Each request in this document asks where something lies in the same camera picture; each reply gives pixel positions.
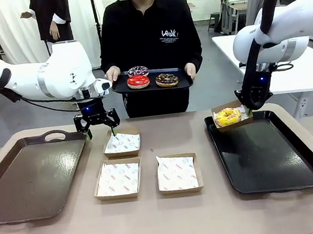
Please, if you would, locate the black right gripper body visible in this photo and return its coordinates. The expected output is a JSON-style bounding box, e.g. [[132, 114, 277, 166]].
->
[[238, 71, 275, 113]]

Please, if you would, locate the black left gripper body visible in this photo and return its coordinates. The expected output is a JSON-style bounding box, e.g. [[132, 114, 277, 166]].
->
[[77, 96, 108, 126]]

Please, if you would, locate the yellow sprinkled donut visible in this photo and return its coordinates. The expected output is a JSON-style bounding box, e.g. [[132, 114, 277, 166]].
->
[[214, 106, 243, 128]]

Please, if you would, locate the kraft paper food box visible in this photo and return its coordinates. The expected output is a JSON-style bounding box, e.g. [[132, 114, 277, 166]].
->
[[155, 150, 205, 199], [210, 98, 256, 134], [101, 126, 144, 161], [90, 156, 146, 205]]

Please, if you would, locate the red glazed donut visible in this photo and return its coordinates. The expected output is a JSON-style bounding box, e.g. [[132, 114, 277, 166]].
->
[[125, 73, 151, 91]]

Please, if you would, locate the dark donut with pink sprinkles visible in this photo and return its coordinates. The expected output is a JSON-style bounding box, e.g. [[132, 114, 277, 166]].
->
[[126, 65, 150, 80]]

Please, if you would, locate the small black serving tray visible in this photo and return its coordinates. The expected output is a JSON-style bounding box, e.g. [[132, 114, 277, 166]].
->
[[108, 63, 195, 97]]

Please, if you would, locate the chocolate sprinkled donut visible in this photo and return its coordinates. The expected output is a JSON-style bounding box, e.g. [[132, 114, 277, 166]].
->
[[155, 71, 180, 89]]

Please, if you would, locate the person's right forearm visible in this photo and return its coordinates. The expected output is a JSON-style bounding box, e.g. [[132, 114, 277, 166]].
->
[[98, 40, 117, 73]]

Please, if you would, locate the person's left forearm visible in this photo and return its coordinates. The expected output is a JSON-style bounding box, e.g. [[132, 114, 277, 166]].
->
[[183, 33, 205, 68]]

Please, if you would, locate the large black plastic tray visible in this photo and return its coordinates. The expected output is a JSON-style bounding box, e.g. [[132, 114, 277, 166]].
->
[[203, 104, 313, 201]]

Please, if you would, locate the brown plastic tray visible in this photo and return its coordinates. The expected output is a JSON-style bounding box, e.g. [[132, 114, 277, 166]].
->
[[0, 126, 98, 226]]

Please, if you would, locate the person's right hand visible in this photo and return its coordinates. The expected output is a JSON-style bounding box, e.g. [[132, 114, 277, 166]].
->
[[105, 65, 123, 83]]

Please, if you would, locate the person's left hand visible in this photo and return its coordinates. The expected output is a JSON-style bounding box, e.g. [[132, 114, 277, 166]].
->
[[183, 62, 198, 81]]

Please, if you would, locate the white table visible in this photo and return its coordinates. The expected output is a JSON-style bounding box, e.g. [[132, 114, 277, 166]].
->
[[211, 25, 313, 129]]

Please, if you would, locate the dark background stool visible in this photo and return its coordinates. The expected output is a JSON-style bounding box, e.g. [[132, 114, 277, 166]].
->
[[206, 11, 225, 34]]

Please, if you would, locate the grey background table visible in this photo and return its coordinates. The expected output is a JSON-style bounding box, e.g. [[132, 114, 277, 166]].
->
[[216, 0, 252, 36]]

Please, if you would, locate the person in black shirt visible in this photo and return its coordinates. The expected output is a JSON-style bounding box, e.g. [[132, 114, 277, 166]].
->
[[93, 0, 210, 122]]

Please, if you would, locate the black stand pole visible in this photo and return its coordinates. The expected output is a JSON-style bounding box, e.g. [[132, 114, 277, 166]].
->
[[89, 0, 101, 26]]

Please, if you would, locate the mannequin in black top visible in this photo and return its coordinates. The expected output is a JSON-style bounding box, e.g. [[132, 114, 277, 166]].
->
[[18, 0, 75, 47]]

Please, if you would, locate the white curtain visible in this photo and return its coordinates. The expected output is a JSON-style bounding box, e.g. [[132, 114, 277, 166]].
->
[[0, 0, 110, 67]]

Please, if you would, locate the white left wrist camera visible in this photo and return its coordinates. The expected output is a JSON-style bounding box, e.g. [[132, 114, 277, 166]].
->
[[94, 76, 113, 93]]

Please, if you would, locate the black cable sleeve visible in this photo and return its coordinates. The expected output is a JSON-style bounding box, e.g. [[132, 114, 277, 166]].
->
[[230, 0, 313, 112]]

